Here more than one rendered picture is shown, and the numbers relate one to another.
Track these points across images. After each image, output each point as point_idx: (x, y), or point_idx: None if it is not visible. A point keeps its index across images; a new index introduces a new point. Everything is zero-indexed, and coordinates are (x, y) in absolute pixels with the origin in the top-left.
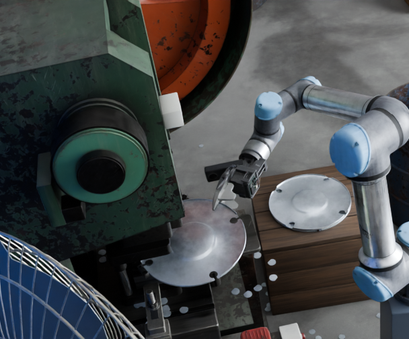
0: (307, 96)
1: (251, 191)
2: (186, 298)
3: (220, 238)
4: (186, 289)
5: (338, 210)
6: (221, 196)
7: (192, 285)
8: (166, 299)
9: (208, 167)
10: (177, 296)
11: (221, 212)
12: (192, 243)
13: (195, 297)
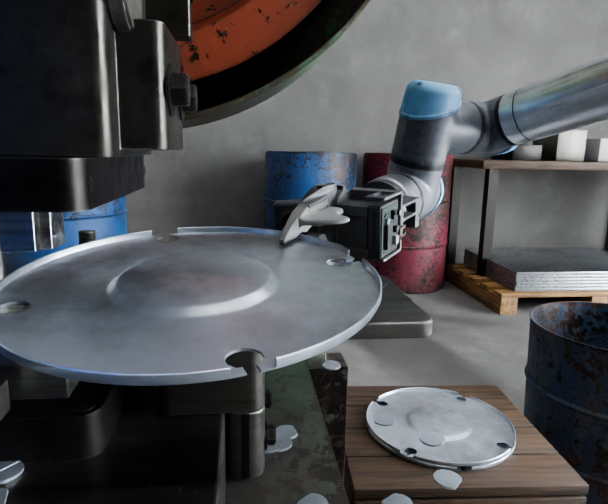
0: (513, 96)
1: (385, 237)
2: (103, 477)
3: (292, 285)
4: (122, 446)
5: (494, 441)
6: (310, 217)
7: (133, 376)
8: (19, 468)
9: (284, 200)
10: (73, 463)
11: (304, 250)
12: (193, 280)
13: (145, 477)
